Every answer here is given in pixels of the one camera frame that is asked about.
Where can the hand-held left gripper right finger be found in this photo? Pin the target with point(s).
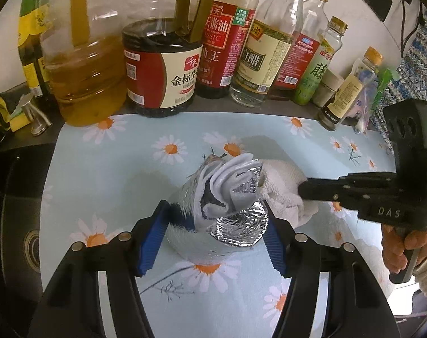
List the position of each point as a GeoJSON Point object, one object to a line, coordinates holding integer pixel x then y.
{"type": "Point", "coordinates": [273, 244]}

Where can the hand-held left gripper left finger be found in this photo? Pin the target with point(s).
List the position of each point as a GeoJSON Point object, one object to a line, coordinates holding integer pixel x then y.
{"type": "Point", "coordinates": [152, 241]}

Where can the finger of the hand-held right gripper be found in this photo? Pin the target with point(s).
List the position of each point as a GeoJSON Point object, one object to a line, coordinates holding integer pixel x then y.
{"type": "Point", "coordinates": [372, 178]}
{"type": "Point", "coordinates": [319, 190]}

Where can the white cloth towel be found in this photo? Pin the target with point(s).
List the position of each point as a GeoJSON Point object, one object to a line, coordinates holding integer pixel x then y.
{"type": "Point", "coordinates": [287, 197]}

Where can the silver foil bag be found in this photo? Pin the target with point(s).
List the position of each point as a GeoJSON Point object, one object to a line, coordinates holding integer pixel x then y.
{"type": "Point", "coordinates": [234, 229]}

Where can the person's right hand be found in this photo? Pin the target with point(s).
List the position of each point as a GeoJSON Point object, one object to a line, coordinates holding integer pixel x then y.
{"type": "Point", "coordinates": [393, 250]}

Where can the clear plastic bag package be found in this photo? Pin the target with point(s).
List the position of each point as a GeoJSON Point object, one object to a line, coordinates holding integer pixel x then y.
{"type": "Point", "coordinates": [366, 105]}

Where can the patterned blue cloth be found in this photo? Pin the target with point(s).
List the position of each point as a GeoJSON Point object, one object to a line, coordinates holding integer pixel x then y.
{"type": "Point", "coordinates": [421, 74]}

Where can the daisy print table mat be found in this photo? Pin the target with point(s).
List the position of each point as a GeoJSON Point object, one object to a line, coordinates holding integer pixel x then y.
{"type": "Point", "coordinates": [111, 169]}

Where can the dark bottle with cream label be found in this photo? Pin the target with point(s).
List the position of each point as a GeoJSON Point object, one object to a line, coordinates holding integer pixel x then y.
{"type": "Point", "coordinates": [343, 98]}

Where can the small seasoning shaker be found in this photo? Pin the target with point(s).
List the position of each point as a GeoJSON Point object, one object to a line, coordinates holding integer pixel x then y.
{"type": "Point", "coordinates": [331, 86]}

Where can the green label oil bottle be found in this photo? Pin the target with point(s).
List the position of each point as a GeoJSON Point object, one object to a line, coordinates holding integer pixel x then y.
{"type": "Point", "coordinates": [315, 74]}

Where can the red label gold cap bottle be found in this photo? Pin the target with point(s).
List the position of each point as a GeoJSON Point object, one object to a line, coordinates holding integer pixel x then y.
{"type": "Point", "coordinates": [303, 49]}

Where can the clear white vinegar bottle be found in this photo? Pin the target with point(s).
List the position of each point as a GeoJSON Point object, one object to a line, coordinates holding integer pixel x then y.
{"type": "Point", "coordinates": [262, 60]}

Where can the black kitchen sink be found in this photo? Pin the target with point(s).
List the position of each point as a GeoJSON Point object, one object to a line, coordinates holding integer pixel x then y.
{"type": "Point", "coordinates": [16, 197]}

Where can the large dark soy sauce jug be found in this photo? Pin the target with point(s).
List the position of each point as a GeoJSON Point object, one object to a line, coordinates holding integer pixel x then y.
{"type": "Point", "coordinates": [157, 77]}

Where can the large clear cooking oil jug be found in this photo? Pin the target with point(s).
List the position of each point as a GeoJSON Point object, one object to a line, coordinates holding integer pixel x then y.
{"type": "Point", "coordinates": [86, 88]}

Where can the red label soy sauce bottle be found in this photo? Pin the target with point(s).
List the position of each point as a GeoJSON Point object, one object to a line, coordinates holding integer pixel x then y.
{"type": "Point", "coordinates": [224, 42]}

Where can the yellow black sponge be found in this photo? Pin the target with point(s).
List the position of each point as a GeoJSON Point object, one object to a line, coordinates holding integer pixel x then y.
{"type": "Point", "coordinates": [5, 112]}

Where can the yellow label oil bottle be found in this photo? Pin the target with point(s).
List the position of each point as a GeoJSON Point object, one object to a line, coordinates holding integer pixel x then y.
{"type": "Point", "coordinates": [32, 42]}

